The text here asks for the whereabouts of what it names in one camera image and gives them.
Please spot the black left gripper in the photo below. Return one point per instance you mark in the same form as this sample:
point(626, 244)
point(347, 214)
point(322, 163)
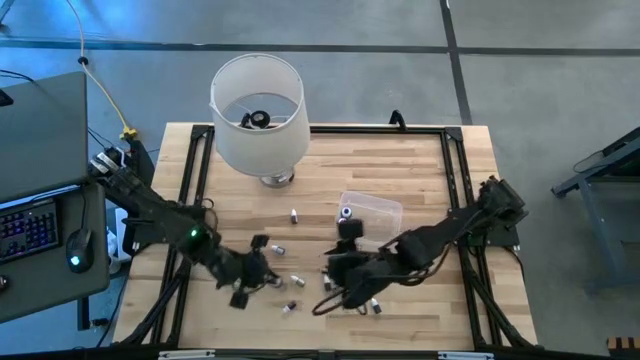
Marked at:
point(247, 270)

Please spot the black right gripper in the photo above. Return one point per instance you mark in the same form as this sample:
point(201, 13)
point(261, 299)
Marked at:
point(355, 270)

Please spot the dark blue food coloring bottle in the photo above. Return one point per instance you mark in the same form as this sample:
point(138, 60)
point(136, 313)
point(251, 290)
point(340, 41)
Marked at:
point(375, 306)

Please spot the green food coloring bottle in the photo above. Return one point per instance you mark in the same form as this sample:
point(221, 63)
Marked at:
point(298, 281)

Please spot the black food coloring bottle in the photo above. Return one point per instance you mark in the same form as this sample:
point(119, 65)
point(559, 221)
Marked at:
point(327, 284)
point(294, 216)
point(289, 306)

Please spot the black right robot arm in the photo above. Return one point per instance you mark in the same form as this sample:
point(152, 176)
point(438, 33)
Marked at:
point(440, 235)

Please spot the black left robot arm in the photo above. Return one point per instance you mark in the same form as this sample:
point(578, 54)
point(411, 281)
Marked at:
point(155, 215)

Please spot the clear plastic bin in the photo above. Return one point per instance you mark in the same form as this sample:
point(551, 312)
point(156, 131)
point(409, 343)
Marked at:
point(380, 215)

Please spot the silver lamp with white shade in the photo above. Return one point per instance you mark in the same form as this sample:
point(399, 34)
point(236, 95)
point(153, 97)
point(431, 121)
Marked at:
point(260, 145)

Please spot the black hook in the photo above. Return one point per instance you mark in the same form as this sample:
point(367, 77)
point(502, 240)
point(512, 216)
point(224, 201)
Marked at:
point(397, 119)

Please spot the grey desk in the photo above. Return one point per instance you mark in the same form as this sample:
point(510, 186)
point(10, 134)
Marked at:
point(95, 280)

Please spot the black computer mouse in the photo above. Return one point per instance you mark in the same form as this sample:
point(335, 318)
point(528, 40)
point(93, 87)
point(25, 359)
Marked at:
point(79, 250)

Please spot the backlit black keyboard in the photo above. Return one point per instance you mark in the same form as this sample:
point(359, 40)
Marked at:
point(30, 230)

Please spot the blue grey metal cart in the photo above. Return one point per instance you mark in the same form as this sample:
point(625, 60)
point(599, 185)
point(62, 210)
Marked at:
point(615, 225)

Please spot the orange black striped block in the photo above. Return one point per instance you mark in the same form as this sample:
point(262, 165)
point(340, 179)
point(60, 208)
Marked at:
point(622, 344)

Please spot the white bracket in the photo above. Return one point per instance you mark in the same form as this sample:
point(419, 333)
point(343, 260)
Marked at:
point(185, 355)
point(465, 356)

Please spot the black aluminium table frame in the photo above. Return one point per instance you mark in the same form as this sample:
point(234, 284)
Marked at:
point(325, 129)

